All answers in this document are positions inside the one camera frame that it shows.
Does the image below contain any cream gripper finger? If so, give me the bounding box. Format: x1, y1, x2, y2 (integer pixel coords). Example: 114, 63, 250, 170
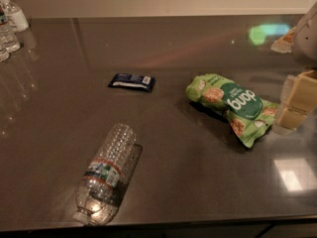
272, 104, 307, 136
280, 70, 317, 114

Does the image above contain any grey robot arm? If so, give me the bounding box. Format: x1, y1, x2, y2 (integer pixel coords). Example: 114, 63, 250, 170
271, 2, 317, 135

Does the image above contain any clear plastic water bottle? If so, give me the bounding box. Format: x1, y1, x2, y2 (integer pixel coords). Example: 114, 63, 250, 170
73, 123, 136, 226

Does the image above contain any white pump sanitizer bottle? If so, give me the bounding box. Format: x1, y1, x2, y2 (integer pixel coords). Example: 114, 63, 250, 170
0, 0, 29, 33

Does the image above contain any upright water bottle with label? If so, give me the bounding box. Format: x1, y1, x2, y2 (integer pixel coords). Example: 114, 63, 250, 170
0, 7, 21, 53

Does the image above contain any clear bottle at left edge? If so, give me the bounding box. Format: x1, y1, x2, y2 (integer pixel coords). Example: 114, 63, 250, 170
0, 40, 9, 62

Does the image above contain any green snack bag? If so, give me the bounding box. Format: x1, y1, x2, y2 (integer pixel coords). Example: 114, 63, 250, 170
185, 73, 278, 148

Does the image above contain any torn paper scrap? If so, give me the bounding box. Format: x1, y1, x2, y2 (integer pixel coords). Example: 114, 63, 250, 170
270, 27, 296, 54

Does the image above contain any dark blue snack bar wrapper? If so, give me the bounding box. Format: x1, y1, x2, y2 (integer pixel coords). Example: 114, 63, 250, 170
108, 73, 156, 92

